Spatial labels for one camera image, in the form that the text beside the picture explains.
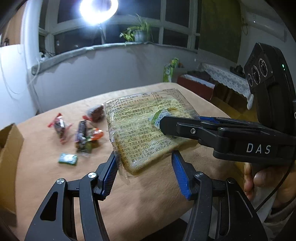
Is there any person's right hand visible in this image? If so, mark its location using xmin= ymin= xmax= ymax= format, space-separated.
xmin=243 ymin=160 xmax=296 ymax=205

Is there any teal candy packet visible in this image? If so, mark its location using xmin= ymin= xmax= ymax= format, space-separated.
xmin=58 ymin=152 xmax=78 ymax=166

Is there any ring light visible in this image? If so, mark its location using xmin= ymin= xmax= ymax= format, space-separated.
xmin=79 ymin=0 xmax=119 ymax=24

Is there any grey windowsill pad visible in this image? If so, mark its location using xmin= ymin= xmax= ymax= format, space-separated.
xmin=31 ymin=42 xmax=199 ymax=76

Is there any dark ornament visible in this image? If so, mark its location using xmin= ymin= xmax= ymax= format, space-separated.
xmin=230 ymin=65 xmax=245 ymax=76

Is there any olive curtain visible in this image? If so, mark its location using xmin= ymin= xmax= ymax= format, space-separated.
xmin=198 ymin=0 xmax=243 ymax=63

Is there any person's right forearm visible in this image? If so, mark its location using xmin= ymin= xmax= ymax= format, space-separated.
xmin=251 ymin=190 xmax=296 ymax=241

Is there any red storage box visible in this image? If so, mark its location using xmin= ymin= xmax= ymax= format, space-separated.
xmin=177 ymin=71 xmax=216 ymax=101

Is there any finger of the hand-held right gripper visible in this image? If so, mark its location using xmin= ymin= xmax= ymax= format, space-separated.
xmin=199 ymin=116 xmax=266 ymax=128
xmin=159 ymin=116 xmax=219 ymax=145

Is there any clear bag of sliced bread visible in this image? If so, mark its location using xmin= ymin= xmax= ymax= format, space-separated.
xmin=103 ymin=88 xmax=201 ymax=183

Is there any green snack bag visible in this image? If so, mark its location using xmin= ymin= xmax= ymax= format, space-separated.
xmin=163 ymin=58 xmax=179 ymax=82

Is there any white cabinet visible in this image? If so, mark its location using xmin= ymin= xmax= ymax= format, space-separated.
xmin=0 ymin=44 xmax=41 ymax=126

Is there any potted spider plant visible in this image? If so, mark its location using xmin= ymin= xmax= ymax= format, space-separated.
xmin=120 ymin=14 xmax=153 ymax=43

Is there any orange snack packet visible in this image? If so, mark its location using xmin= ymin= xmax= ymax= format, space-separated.
xmin=87 ymin=128 xmax=104 ymax=141

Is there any dark red snack packet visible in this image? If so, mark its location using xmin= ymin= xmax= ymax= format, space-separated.
xmin=84 ymin=104 xmax=104 ymax=122

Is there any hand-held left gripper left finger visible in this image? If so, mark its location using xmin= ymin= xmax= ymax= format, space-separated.
xmin=24 ymin=151 xmax=119 ymax=241

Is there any brown cardboard box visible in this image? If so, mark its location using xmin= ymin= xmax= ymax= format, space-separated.
xmin=0 ymin=123 xmax=25 ymax=216

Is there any green snack packet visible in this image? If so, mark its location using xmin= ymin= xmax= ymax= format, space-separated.
xmin=77 ymin=140 xmax=98 ymax=154

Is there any table with lace cloth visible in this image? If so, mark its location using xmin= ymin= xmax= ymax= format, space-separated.
xmin=199 ymin=62 xmax=255 ymax=110

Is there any red clear date snack packet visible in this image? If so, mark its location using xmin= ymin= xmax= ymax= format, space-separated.
xmin=47 ymin=113 xmax=73 ymax=144

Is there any black snack packet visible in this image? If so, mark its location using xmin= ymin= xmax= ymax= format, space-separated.
xmin=75 ymin=120 xmax=90 ymax=147

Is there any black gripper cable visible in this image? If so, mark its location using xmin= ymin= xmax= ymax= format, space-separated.
xmin=259 ymin=160 xmax=292 ymax=209

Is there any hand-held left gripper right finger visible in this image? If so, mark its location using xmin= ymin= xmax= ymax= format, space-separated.
xmin=171 ymin=150 xmax=270 ymax=241

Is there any white air conditioner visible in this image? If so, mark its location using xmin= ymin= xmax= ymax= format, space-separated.
xmin=238 ymin=0 xmax=288 ymax=42

